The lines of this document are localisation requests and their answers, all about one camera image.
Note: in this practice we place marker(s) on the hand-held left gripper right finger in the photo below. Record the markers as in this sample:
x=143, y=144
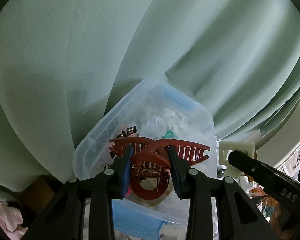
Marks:
x=177, y=172

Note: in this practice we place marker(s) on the small black hair clip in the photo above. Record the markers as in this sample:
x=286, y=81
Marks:
x=130, y=130

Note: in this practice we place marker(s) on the red-brown hair claw clip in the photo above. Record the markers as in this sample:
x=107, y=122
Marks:
x=164, y=142

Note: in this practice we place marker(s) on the clear plastic container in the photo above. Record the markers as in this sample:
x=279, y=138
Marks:
x=130, y=105

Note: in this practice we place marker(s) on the pale green curtain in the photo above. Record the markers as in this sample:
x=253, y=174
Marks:
x=115, y=42

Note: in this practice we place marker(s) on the teal bangles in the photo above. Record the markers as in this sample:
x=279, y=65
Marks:
x=169, y=135

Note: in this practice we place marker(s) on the floral blanket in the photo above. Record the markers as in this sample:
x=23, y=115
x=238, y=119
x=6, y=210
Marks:
x=214, y=215

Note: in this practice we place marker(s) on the white square plastic frame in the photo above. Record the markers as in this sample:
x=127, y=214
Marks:
x=239, y=146

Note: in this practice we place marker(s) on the person's right hand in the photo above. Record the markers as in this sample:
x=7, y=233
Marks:
x=277, y=217

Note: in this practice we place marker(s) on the quilted lace-trimmed cover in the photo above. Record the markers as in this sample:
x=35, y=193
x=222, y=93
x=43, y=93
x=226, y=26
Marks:
x=294, y=160

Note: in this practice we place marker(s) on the pink cloth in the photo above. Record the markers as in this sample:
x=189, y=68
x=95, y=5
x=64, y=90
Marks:
x=5, y=217

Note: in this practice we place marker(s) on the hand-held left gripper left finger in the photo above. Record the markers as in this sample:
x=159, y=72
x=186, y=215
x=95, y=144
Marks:
x=126, y=170

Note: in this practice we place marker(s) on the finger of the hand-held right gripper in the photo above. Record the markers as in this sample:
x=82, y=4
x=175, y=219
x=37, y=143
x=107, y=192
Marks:
x=252, y=167

